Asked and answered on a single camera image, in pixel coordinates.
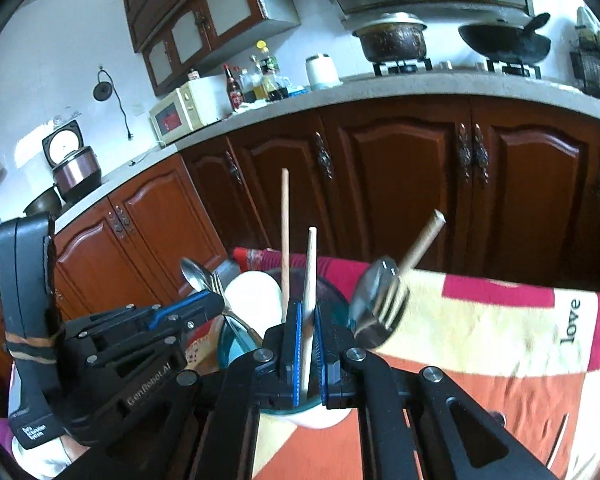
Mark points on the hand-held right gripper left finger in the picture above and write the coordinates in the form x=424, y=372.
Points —
x=292, y=355

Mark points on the cream microwave oven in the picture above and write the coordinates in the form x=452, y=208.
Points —
x=185, y=110

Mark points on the open rice cooker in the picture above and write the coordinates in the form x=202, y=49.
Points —
x=72, y=165

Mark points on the dark metal pot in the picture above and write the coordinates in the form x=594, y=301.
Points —
x=42, y=205

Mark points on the speckled stone kitchen countertop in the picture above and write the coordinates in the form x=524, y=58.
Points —
x=430, y=83

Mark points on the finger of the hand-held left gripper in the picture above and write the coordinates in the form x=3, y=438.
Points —
x=145, y=350
x=200, y=305

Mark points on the yellow cap oil bottle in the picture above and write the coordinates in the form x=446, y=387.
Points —
x=271, y=67

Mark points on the wooden base cabinets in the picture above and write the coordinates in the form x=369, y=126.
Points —
x=405, y=170

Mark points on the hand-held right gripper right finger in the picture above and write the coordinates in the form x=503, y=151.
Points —
x=321, y=360

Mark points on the red orange printed blanket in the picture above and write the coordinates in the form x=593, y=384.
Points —
x=480, y=360

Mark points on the white rag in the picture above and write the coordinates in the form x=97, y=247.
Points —
x=251, y=106

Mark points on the amber liquid bottle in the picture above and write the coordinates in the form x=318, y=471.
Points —
x=258, y=87

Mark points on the blackened cooking pot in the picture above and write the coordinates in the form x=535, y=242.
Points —
x=395, y=45

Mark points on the metal pot lid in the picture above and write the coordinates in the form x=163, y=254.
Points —
x=390, y=22

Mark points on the small clear bottle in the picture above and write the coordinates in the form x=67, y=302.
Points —
x=245, y=89

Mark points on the white canister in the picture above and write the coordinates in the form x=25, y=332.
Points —
x=323, y=72

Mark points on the teal and white utensil holder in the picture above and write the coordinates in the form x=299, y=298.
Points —
x=340, y=305

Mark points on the red label sauce bottle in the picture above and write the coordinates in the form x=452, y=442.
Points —
x=233, y=90

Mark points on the black dish rack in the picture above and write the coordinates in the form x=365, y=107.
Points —
x=597, y=75

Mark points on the person's grey clothing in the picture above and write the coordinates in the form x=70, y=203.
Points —
x=35, y=460

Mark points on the black wok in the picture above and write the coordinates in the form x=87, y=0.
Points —
x=500, y=42

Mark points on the blue packet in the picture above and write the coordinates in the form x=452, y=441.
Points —
x=298, y=91

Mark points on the gas stove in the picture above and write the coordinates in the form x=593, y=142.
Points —
x=455, y=67

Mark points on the wooden wall cabinet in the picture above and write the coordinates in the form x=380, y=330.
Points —
x=205, y=15

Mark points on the metal spoon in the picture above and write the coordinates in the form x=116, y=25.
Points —
x=365, y=295
x=195, y=272
x=217, y=284

